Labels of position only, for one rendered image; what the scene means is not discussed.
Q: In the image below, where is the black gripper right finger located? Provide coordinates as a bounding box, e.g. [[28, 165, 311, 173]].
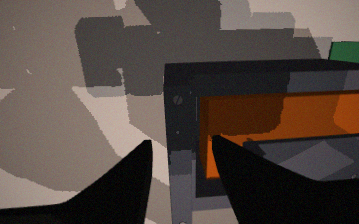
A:
[[212, 135, 359, 224]]

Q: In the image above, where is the orange l-shaped part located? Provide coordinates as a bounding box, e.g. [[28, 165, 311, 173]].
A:
[[199, 90, 359, 180]]

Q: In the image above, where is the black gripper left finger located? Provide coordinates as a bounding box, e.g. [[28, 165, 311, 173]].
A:
[[0, 140, 153, 224]]

